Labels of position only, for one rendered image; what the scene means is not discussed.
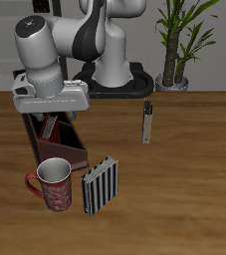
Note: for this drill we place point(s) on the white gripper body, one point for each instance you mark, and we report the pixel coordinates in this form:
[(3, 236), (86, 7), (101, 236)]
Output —
[(51, 102)]

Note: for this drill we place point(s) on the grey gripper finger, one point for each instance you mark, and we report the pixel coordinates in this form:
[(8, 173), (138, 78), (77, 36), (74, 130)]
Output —
[(73, 115), (38, 116)]

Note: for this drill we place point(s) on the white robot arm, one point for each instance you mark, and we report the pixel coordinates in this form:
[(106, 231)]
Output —
[(35, 50)]

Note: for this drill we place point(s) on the dark brown desk caddy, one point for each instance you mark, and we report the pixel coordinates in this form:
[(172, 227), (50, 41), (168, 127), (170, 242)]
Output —
[(61, 152)]

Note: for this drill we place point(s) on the grey standing book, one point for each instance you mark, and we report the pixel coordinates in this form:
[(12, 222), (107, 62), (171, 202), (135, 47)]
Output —
[(147, 126)]

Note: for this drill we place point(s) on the black white striped book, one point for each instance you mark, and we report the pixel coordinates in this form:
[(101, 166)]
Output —
[(101, 186)]

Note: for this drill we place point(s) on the red patterned mug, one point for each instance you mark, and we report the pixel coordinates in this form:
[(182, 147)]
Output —
[(56, 194)]

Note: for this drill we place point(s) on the green pot plant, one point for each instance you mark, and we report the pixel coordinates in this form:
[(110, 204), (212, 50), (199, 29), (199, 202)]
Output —
[(171, 56)]

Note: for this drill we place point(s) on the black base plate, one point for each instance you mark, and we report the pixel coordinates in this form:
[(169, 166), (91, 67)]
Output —
[(141, 87)]

